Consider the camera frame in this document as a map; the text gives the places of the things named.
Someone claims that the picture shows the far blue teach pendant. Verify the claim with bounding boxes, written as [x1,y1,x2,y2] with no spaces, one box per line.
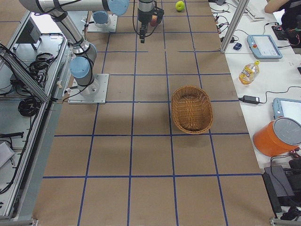
[247,35,283,59]

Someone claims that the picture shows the coiled black cables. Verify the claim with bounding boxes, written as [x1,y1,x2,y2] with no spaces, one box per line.
[25,52,59,88]

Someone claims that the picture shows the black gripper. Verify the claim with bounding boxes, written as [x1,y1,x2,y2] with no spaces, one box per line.
[138,0,164,43]

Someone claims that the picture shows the woven wicker basket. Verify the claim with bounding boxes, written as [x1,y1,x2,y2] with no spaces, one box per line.
[171,85,214,134]

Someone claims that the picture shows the yellow drink bottle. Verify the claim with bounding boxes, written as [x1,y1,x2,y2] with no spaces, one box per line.
[238,60,260,85]

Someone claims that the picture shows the near blue teach pendant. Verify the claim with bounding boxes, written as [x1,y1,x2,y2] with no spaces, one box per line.
[272,98,301,123]

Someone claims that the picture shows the black power adapter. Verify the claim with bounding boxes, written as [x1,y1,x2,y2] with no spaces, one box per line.
[238,95,260,105]

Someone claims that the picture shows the orange bucket grey lid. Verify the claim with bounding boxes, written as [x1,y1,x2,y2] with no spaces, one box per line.
[253,117,301,157]

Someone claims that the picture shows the grey control box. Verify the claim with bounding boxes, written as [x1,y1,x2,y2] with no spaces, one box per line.
[16,17,41,50]

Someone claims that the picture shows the green apple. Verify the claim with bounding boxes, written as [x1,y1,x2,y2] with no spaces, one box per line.
[175,0,185,12]

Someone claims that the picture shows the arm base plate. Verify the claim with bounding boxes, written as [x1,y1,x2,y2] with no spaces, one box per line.
[87,15,118,33]
[68,74,110,104]

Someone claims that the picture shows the red apple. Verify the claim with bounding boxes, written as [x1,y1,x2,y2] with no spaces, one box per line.
[150,15,158,27]

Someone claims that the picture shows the black equipment case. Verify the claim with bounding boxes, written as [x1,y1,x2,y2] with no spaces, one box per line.
[262,166,296,216]

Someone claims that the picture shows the white keyboard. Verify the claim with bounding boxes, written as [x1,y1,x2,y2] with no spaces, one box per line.
[245,1,265,21]

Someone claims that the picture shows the aluminium frame post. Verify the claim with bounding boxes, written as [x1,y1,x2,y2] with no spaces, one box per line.
[220,0,249,53]

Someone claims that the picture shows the seated person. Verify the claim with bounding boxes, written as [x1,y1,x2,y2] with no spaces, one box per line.
[264,0,301,48]

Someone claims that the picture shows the blue teach pendant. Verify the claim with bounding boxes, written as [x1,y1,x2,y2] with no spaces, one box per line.
[272,98,301,123]
[247,35,283,59]

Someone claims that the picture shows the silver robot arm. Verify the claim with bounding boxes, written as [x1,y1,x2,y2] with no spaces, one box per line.
[20,0,129,97]
[92,11,110,27]

